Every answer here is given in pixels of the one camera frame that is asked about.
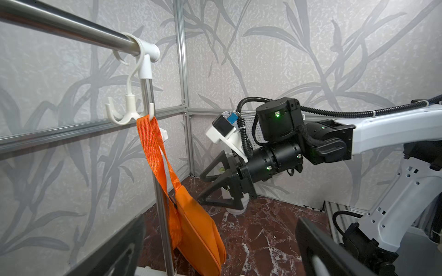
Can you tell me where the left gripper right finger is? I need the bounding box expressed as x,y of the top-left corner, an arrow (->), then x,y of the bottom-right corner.
295,218 -> 374,276

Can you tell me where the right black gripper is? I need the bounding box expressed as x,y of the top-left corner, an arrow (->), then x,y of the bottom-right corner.
198,142 -> 303,210

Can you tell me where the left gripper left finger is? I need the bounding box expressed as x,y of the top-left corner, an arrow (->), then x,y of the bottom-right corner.
66,215 -> 145,276

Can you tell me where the orange sling bag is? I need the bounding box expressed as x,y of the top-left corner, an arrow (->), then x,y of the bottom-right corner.
137,116 -> 226,276

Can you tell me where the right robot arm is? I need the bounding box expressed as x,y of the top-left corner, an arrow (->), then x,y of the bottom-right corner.
198,96 -> 442,276

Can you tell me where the white hook rightmost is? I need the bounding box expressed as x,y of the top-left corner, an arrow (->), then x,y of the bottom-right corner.
105,32 -> 161,125

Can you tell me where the white and chrome garment rack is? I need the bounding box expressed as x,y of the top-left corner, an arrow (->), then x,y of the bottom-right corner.
1,1 -> 181,276

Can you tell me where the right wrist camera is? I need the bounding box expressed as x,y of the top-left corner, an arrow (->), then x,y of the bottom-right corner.
206,114 -> 249,163

